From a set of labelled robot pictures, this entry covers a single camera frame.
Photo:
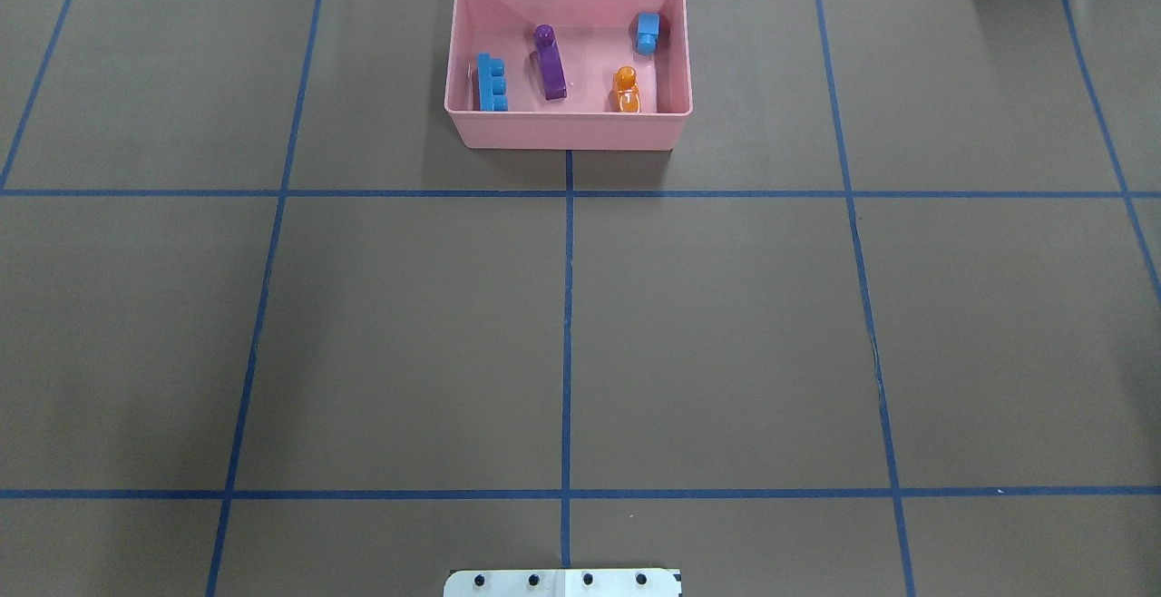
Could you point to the purple toy block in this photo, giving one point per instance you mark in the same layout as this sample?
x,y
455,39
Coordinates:
x,y
549,62

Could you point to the orange toy block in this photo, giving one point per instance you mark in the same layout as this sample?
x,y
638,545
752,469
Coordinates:
x,y
625,90

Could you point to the long blue toy block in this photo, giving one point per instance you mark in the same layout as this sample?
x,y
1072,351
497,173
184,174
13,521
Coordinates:
x,y
491,83

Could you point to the white camera stand base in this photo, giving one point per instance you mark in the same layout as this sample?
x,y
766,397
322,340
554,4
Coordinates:
x,y
565,582

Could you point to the small blue toy block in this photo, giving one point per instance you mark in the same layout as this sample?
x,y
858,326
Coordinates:
x,y
647,32

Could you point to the pink plastic box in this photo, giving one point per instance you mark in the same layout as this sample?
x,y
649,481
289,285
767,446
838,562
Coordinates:
x,y
596,38

